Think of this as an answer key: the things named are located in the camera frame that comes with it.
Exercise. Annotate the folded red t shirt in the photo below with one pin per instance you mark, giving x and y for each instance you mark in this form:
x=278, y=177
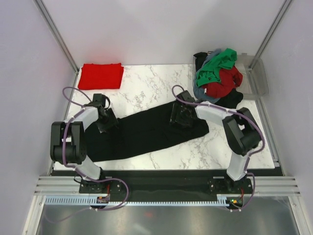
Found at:
x=101, y=77

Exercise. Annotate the green t shirt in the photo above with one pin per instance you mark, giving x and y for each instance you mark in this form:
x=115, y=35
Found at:
x=210, y=70

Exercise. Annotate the right aluminium frame post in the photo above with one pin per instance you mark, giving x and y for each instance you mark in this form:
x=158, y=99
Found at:
x=273, y=27

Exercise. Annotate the aluminium front rail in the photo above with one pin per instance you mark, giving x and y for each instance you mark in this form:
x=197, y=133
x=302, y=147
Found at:
x=265, y=186

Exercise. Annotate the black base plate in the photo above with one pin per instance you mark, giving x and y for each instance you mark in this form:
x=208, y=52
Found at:
x=167, y=185

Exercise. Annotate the left aluminium frame post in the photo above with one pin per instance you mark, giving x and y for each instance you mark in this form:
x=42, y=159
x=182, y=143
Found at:
x=56, y=33

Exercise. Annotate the dark red t shirt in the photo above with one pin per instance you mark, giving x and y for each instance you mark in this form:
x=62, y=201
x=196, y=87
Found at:
x=230, y=79

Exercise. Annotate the white slotted cable duct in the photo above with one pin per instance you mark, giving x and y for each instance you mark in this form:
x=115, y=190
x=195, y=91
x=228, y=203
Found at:
x=96, y=201

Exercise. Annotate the black t shirt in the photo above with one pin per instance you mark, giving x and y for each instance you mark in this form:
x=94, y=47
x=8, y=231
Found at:
x=140, y=133
x=231, y=100

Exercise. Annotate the grey blue t shirt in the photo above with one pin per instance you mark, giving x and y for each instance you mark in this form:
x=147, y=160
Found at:
x=199, y=59

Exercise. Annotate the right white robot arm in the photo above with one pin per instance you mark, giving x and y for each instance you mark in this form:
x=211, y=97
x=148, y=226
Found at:
x=243, y=135

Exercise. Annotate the aluminium frame post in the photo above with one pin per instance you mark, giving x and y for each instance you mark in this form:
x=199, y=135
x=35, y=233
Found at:
x=273, y=27
x=56, y=33

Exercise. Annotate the clear plastic bin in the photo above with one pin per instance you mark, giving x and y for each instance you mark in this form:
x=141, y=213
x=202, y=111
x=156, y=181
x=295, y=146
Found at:
x=254, y=84

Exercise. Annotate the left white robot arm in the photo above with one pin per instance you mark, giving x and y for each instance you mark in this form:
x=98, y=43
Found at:
x=68, y=144

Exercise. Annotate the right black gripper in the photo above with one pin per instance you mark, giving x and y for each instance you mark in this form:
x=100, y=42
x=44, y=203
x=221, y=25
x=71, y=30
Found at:
x=176, y=108

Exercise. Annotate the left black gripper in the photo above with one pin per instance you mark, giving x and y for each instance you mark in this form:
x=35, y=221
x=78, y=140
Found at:
x=113, y=122

